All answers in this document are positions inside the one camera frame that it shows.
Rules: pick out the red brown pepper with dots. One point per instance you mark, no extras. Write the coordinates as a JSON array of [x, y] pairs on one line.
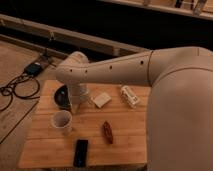
[[108, 132]]

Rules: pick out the white ceramic mug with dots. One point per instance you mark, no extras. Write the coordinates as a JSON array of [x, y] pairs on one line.
[[62, 121]]

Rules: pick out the white patterned box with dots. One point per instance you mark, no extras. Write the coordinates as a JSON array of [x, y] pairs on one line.
[[128, 94]]

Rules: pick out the black smartphone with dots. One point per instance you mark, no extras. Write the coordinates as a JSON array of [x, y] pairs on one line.
[[80, 156]]

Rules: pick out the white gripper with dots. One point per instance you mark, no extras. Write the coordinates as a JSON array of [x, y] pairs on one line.
[[77, 94]]

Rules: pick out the pale yellow sponge block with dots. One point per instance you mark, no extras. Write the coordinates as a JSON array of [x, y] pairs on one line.
[[101, 100]]

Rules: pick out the wooden table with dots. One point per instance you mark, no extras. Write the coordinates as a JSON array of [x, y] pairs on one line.
[[46, 147]]

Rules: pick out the black power adapter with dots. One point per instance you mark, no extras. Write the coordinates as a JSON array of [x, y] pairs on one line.
[[33, 69]]

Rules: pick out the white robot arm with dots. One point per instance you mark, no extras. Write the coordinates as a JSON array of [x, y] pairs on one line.
[[179, 121]]

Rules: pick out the dark ceramic bowl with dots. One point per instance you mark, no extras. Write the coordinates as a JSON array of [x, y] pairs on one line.
[[61, 98]]

